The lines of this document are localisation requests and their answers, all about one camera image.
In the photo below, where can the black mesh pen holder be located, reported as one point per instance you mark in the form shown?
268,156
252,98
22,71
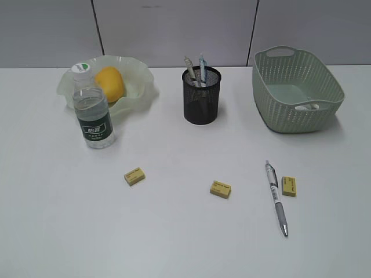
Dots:
200,104

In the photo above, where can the green plastic woven basket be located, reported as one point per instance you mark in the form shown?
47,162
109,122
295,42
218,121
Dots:
283,78

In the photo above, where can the grey white ballpoint pen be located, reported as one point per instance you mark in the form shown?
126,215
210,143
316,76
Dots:
274,188

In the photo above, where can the blue white ballpoint pen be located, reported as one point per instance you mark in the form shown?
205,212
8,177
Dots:
203,71

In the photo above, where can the beige white ballpoint pen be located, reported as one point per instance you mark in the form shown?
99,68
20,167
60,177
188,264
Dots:
191,72

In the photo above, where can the white waste paper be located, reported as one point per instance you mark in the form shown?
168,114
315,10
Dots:
307,107

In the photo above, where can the yellow mango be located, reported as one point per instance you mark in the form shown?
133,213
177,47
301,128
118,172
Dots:
111,82

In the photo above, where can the translucent green wavy plate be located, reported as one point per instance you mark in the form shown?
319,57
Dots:
137,78

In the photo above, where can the yellow eraser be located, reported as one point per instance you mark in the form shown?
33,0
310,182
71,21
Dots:
134,176
289,186
220,189

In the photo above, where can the clear water bottle green label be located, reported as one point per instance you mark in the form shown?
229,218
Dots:
91,108

